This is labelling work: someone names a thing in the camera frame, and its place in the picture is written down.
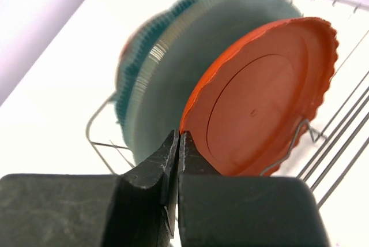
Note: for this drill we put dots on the light green plate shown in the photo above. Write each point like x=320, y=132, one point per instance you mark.
x=242, y=17

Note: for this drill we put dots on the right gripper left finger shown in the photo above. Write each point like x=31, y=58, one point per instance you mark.
x=136, y=208

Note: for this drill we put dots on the red plate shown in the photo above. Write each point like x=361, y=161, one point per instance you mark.
x=124, y=48

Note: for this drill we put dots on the wire dish rack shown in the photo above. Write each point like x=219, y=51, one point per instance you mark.
x=333, y=140

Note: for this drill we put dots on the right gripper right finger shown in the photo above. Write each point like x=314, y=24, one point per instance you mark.
x=217, y=210

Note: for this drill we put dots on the teal embossed plate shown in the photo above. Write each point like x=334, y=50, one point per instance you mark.
x=141, y=56

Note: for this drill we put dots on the small orange scalloped plate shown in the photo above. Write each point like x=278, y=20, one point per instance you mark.
x=247, y=109

